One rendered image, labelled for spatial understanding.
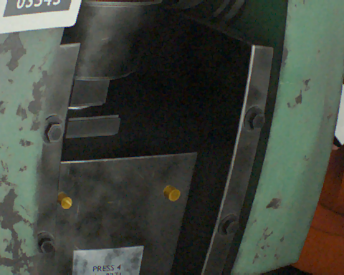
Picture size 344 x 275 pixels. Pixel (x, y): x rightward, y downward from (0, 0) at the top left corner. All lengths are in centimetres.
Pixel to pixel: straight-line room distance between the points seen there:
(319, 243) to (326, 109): 27
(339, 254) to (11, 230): 47
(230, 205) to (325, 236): 28
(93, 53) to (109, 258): 17
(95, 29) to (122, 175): 11
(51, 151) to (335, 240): 45
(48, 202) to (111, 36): 14
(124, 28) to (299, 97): 15
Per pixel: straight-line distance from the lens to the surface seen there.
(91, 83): 69
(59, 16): 49
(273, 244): 75
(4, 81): 53
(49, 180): 59
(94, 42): 65
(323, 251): 95
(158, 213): 70
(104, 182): 66
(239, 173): 69
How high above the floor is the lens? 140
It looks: 18 degrees down
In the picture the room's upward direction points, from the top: 11 degrees clockwise
